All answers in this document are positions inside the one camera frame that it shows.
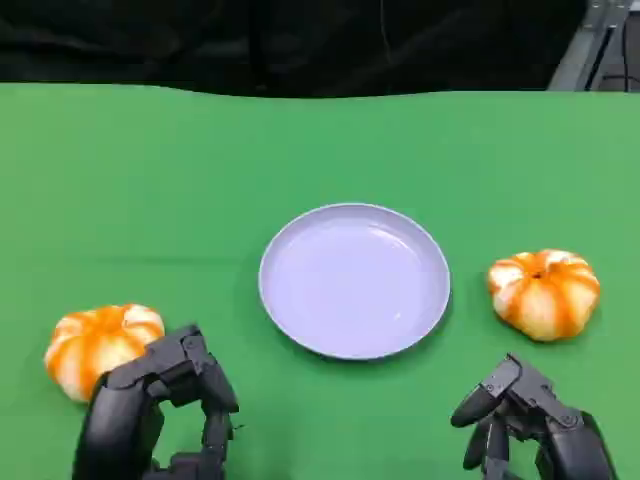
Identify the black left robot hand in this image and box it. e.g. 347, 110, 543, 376
72, 324, 240, 480

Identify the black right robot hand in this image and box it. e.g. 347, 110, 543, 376
450, 353, 619, 480

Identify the orange and white bread roll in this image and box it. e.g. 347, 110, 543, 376
43, 303, 166, 404
487, 249, 602, 343

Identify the green table cloth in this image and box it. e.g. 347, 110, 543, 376
0, 82, 640, 480

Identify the lilac plate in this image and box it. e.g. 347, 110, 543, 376
257, 202, 452, 362

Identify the black backdrop curtain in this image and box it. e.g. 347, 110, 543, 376
0, 0, 589, 99

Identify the grey metal frame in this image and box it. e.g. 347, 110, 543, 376
547, 0, 640, 93

